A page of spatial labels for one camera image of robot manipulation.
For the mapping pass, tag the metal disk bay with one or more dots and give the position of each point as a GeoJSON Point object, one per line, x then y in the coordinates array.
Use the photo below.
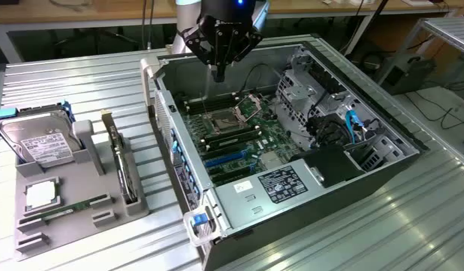
{"type": "Point", "coordinates": [374, 149]}
{"type": "Point", "coordinates": [302, 84]}

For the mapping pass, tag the silver hard disk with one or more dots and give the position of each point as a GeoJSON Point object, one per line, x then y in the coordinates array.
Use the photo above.
{"type": "Point", "coordinates": [39, 138]}

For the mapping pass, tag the blue expansion slot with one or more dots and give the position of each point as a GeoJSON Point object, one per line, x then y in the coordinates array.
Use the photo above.
{"type": "Point", "coordinates": [223, 159]}

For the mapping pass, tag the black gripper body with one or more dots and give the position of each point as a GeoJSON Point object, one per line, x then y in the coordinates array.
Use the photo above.
{"type": "Point", "coordinates": [226, 14]}

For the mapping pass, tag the silver chipset heat sink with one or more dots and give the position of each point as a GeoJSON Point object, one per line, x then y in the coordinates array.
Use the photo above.
{"type": "Point", "coordinates": [273, 160]}

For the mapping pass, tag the wooden desk with white frame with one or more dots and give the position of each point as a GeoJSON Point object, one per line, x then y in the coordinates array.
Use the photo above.
{"type": "Point", "coordinates": [103, 9]}

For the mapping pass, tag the aluminium frame table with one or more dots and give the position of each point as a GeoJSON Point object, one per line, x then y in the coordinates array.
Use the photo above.
{"type": "Point", "coordinates": [446, 31]}

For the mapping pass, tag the graphics card with metal bracket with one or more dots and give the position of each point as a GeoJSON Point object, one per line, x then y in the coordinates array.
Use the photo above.
{"type": "Point", "coordinates": [120, 158]}

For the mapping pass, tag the CPU socket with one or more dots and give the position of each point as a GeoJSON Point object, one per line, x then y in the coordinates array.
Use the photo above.
{"type": "Point", "coordinates": [223, 121]}

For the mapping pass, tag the blue disk carrier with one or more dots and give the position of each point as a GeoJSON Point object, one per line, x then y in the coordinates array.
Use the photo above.
{"type": "Point", "coordinates": [5, 114]}

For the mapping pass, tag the grey power supply unit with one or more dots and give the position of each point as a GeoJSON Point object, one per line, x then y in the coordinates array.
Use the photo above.
{"type": "Point", "coordinates": [246, 203]}

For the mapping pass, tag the silver CPU chip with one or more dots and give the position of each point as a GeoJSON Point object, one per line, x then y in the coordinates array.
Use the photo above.
{"type": "Point", "coordinates": [40, 196]}

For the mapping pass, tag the green motherboard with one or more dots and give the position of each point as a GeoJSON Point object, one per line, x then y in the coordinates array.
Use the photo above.
{"type": "Point", "coordinates": [269, 135]}

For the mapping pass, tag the metal socket cover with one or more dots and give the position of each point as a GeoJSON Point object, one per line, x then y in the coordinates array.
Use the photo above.
{"type": "Point", "coordinates": [250, 105]}

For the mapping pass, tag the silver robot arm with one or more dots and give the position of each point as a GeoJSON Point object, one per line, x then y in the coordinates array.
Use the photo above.
{"type": "Point", "coordinates": [184, 17]}

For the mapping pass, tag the black plastic shroud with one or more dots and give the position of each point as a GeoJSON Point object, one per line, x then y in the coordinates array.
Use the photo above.
{"type": "Point", "coordinates": [325, 166]}

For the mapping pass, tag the grey parts rack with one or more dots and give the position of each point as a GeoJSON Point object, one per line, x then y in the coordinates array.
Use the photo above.
{"type": "Point", "coordinates": [76, 186]}

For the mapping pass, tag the black expansion slot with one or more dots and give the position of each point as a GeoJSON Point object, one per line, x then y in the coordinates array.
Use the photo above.
{"type": "Point", "coordinates": [235, 177]}
{"type": "Point", "coordinates": [226, 152]}
{"type": "Point", "coordinates": [231, 170]}

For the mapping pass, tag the open grey PC case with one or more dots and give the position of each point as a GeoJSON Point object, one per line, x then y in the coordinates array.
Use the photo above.
{"type": "Point", "coordinates": [366, 203]}

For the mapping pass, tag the thin metal locking lever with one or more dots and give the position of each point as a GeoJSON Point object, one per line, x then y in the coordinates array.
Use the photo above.
{"type": "Point", "coordinates": [203, 104]}

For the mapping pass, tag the black RAM slot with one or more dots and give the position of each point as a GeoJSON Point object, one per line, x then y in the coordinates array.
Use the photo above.
{"type": "Point", "coordinates": [210, 102]}
{"type": "Point", "coordinates": [214, 108]}
{"type": "Point", "coordinates": [235, 141]}
{"type": "Point", "coordinates": [231, 132]}

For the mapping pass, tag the green RAM stick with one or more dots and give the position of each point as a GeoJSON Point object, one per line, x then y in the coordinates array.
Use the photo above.
{"type": "Point", "coordinates": [67, 212]}

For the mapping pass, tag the black box device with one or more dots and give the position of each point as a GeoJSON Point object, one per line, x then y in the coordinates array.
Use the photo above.
{"type": "Point", "coordinates": [406, 74]}

